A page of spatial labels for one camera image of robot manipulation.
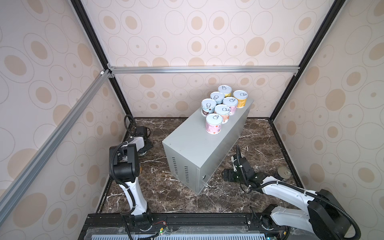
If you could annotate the silver left side rail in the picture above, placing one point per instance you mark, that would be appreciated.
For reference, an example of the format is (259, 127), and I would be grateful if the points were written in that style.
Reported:
(21, 184)

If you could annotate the black corner frame post left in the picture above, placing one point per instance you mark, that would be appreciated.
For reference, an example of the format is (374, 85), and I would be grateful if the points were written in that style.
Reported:
(96, 44)

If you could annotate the teal brown label can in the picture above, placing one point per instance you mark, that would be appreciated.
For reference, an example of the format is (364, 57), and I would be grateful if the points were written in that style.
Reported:
(208, 107)

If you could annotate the black red label can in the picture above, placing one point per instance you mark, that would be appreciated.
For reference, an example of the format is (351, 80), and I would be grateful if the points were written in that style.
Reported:
(283, 174)

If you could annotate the orange white label can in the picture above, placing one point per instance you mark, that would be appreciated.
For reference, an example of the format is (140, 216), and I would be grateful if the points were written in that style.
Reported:
(224, 111)

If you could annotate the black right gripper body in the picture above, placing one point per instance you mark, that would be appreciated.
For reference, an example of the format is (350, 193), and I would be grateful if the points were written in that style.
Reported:
(233, 176)

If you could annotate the silver horizontal back rail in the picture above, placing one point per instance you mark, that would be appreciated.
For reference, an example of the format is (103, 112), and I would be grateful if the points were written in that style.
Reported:
(205, 70)

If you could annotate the light blue bear can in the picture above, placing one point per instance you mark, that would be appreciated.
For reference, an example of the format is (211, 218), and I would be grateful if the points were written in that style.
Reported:
(218, 97)

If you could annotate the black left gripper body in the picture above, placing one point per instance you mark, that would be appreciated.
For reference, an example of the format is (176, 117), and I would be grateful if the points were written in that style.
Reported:
(149, 145)

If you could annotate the grey metal cabinet box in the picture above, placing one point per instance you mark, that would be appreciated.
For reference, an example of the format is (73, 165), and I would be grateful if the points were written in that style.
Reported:
(194, 155)

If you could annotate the purple white label can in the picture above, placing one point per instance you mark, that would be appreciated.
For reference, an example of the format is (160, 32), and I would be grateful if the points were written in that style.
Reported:
(213, 123)

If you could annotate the black corner frame post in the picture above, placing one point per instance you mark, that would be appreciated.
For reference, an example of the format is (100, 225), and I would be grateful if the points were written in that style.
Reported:
(320, 34)
(96, 44)

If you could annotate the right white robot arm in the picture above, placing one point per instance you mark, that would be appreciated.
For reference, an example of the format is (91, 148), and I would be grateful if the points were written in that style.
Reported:
(318, 213)

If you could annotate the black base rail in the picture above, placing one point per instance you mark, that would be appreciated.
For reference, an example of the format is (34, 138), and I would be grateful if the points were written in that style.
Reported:
(198, 226)

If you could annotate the pink label can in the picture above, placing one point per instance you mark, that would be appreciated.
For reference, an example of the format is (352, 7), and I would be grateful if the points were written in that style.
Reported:
(232, 103)

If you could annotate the yellow orange label can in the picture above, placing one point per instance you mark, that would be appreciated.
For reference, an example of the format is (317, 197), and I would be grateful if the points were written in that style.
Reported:
(241, 96)

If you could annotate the black corner frame post right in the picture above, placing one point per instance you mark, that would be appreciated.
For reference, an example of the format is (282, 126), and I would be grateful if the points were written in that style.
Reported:
(320, 34)

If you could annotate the yellow fruit label can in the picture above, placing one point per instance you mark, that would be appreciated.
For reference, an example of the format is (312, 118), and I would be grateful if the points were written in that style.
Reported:
(226, 90)

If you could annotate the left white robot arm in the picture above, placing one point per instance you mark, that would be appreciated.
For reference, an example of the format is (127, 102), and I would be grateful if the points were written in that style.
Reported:
(124, 169)

